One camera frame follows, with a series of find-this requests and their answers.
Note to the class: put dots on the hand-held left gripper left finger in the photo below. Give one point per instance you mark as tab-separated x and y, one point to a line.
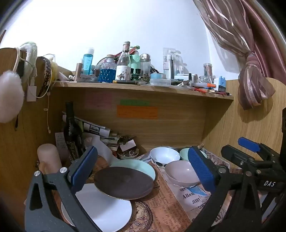
83	166

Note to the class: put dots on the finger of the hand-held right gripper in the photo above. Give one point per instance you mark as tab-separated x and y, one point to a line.
248	143
236	157

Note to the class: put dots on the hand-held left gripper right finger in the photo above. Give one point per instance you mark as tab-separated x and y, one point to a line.
201	169

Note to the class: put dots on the lilac bowl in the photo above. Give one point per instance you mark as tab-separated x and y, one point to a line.
181	174

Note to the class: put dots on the mint green bowl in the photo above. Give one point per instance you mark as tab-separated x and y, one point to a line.
184	154

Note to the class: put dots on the white bowl with black dots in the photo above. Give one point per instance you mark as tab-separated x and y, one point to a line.
164	155

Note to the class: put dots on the dark brown plate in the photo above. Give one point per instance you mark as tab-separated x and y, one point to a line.
124	183

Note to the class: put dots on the white plate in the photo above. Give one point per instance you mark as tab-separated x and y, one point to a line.
107	209

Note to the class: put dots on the mint green plate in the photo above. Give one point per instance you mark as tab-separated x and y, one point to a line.
138	164

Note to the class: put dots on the white paper sheet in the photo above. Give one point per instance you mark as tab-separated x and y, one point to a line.
102	149

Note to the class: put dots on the car print newspaper sheet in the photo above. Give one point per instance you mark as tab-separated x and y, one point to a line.
190	197

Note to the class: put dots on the dark wine bottle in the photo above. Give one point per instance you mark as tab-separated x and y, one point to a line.
71	136

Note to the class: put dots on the white receipt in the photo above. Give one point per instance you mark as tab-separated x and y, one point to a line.
60	142

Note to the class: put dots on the stack of folded papers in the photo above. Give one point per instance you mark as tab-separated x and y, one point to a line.
109	141

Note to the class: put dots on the folded newspapers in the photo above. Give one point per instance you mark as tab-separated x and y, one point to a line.
93	129

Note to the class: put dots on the small bowl of trinkets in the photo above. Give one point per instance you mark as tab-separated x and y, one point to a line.
128	154

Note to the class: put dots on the white card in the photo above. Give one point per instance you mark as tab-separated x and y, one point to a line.
127	145

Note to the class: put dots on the brown clock print mat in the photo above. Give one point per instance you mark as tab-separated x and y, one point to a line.
165	209

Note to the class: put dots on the blue pencil sharpener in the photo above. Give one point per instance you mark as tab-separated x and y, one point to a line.
221	84

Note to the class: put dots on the orange marker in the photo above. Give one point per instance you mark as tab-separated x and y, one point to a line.
210	85

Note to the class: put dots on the small glass jar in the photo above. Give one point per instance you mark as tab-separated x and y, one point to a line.
205	79

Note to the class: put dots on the orange sticky note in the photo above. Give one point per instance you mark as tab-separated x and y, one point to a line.
137	111

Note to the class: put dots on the green sticky note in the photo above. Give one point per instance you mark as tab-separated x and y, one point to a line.
134	102

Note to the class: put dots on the black pen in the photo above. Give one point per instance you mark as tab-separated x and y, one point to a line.
125	82

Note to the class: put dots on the brown cardboard tube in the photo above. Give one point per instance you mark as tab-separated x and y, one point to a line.
78	71

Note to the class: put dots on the glass jar of blue beads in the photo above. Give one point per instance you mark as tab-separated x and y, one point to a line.
108	73

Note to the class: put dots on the clear plastic box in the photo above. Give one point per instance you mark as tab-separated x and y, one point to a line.
159	82

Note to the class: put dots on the striped mauve curtain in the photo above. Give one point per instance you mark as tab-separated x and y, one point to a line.
245	44

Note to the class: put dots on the black lace headband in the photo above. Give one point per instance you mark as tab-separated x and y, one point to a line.
47	71

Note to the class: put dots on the blue liquid bottle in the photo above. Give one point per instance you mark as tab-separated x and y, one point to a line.
88	63

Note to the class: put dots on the white fluffy earmuffs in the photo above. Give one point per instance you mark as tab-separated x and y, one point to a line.
9	93

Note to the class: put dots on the clear glass bottle with label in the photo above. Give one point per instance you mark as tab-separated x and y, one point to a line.
123	67

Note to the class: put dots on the clear plastic package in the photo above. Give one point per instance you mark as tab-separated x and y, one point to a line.
171	64

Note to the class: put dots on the mint pump bottle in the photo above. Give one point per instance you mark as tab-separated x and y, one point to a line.
135	60

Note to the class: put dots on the glass jar with silver lid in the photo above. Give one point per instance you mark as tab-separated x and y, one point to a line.
145	64

